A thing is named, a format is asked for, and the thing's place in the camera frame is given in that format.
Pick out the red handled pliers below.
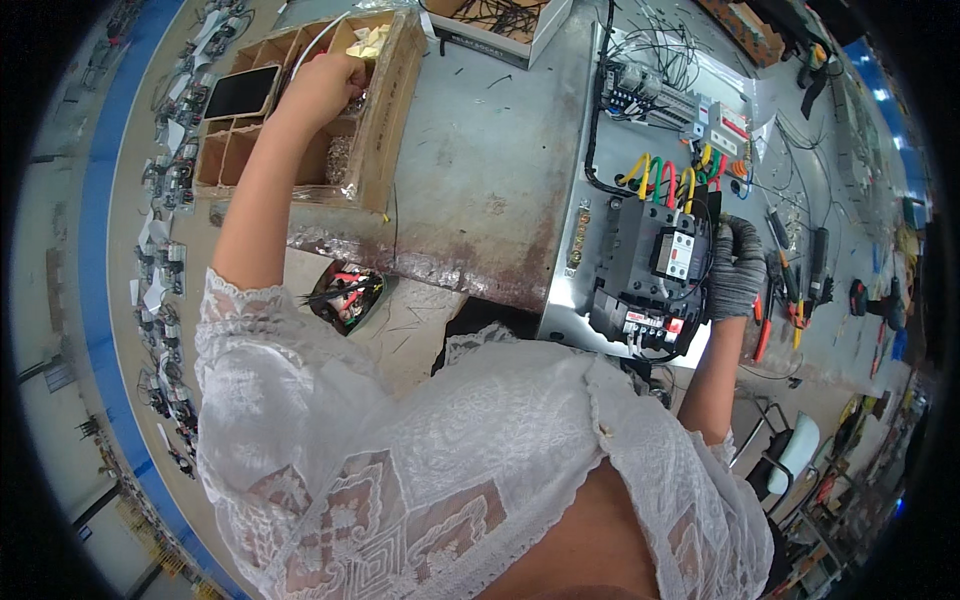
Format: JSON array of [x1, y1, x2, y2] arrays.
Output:
[[751, 281, 778, 366]]

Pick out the chair with pale seat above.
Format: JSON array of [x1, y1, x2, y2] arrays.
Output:
[[731, 401, 822, 520]]

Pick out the heap of metal screws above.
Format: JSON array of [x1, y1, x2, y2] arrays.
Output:
[[324, 135, 358, 187]]

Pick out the black phone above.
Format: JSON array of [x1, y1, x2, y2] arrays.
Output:
[[202, 63, 283, 122]]

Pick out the person's body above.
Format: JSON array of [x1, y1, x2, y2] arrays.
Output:
[[193, 266, 775, 600]]

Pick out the bin of wire scraps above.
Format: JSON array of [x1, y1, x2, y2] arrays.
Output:
[[298, 258, 388, 337]]

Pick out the wooden tray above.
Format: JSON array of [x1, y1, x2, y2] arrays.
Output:
[[696, 0, 790, 70]]

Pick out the cluttered rack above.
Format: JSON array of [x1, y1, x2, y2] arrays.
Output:
[[776, 386, 935, 600]]

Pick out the white red circuit breaker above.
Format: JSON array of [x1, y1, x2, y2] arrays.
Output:
[[693, 93, 753, 159]]

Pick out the loose black wires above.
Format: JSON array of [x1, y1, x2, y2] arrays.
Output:
[[611, 0, 714, 91]]

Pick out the black contactor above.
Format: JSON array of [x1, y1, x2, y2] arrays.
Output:
[[592, 196, 714, 303]]

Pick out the row of wired assemblies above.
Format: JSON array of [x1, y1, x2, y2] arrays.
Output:
[[131, 0, 255, 481]]

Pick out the cordless drill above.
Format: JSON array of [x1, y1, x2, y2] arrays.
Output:
[[885, 276, 909, 333]]

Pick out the black thermal overload relay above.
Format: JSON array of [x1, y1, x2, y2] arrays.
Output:
[[588, 288, 688, 358]]

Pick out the yellow green screwdriver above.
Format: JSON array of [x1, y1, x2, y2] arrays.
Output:
[[776, 249, 805, 351]]

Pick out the bunch of short coloured wires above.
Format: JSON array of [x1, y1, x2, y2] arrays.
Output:
[[693, 142, 753, 202]]

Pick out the metal mounting panel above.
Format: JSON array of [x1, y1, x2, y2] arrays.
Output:
[[536, 18, 760, 369]]

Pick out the pale yellow paper pieces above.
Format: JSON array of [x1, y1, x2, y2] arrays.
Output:
[[345, 24, 393, 60]]

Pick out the person's left hand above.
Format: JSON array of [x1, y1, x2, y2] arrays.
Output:
[[273, 52, 370, 136]]

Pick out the black wire bundle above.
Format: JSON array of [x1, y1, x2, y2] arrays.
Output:
[[582, 0, 640, 200]]

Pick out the person's right hand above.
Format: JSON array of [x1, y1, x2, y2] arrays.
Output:
[[705, 215, 768, 323]]

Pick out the white plastic tube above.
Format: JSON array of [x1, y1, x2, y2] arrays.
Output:
[[288, 9, 354, 84]]

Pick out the brass terminal bar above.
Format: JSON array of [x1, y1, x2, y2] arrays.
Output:
[[565, 210, 594, 279]]

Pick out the black screwdriver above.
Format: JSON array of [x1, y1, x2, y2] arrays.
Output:
[[765, 206, 791, 251]]

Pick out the white carton of cable ties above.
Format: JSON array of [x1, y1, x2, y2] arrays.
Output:
[[420, 0, 576, 72]]

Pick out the row of relay sockets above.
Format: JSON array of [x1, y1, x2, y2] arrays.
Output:
[[600, 60, 702, 133]]

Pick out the cardboard compartment box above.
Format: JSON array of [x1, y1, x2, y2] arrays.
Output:
[[193, 7, 430, 215]]

